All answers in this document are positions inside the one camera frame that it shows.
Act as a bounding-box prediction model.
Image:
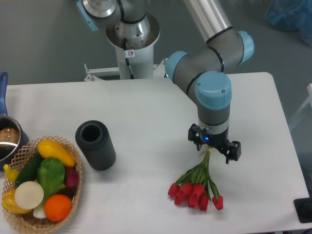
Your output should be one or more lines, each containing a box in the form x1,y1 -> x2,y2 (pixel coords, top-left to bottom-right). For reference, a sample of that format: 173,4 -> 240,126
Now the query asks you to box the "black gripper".
188,124 -> 241,164

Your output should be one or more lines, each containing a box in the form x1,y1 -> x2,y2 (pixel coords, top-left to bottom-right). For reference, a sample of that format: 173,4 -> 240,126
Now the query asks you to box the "red tulip bouquet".
167,146 -> 224,212

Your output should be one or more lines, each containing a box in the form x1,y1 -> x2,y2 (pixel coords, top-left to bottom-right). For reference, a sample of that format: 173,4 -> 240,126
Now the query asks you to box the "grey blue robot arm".
77,0 -> 254,161

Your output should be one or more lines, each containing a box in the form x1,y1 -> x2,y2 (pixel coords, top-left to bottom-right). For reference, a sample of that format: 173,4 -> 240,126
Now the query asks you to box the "black device at edge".
293,197 -> 312,223

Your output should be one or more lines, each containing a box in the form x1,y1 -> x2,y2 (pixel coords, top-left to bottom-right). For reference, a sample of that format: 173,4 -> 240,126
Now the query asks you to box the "dark grey ribbed vase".
75,120 -> 116,171

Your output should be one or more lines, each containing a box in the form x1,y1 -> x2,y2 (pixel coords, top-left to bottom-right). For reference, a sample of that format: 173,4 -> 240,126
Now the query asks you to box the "blue plastic bag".
265,0 -> 312,46

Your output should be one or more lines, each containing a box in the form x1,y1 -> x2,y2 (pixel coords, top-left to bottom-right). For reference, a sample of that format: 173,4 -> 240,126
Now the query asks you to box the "purple red onion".
64,168 -> 79,188

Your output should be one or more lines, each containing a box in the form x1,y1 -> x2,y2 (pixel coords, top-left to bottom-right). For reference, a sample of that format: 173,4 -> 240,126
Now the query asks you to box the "green lettuce leaf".
37,157 -> 65,202

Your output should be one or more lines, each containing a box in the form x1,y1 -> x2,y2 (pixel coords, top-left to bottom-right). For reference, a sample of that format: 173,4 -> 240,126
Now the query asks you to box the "yellow squash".
37,139 -> 76,167

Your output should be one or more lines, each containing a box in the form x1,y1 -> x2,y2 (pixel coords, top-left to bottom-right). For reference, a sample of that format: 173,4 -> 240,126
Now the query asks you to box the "orange fruit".
44,194 -> 71,222

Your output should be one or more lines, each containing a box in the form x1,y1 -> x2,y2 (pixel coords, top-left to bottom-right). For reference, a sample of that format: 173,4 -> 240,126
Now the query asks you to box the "dark green cucumber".
15,152 -> 44,187

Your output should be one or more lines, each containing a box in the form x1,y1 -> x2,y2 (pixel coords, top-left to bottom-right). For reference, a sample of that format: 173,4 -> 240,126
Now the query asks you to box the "white leek stalk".
33,201 -> 46,219

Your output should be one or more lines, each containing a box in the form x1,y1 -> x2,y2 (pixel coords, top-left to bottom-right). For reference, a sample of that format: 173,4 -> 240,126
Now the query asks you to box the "white round onion slice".
14,181 -> 44,210

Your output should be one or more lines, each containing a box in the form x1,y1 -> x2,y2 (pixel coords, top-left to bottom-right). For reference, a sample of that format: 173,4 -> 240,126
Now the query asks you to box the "yellow bell pepper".
1,189 -> 31,214

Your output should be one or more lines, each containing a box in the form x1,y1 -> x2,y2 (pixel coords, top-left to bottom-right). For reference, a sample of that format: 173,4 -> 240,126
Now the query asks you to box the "white frame at right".
288,83 -> 312,131

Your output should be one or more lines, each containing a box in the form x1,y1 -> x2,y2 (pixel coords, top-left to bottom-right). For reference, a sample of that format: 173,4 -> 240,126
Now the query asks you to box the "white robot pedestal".
85,13 -> 160,81

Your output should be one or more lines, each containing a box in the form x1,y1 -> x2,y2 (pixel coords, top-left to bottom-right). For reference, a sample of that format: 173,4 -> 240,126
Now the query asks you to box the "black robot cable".
122,38 -> 135,80

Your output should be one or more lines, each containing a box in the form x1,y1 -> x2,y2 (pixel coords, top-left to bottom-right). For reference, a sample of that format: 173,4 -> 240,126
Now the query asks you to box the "blue handled saucepan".
0,72 -> 29,172

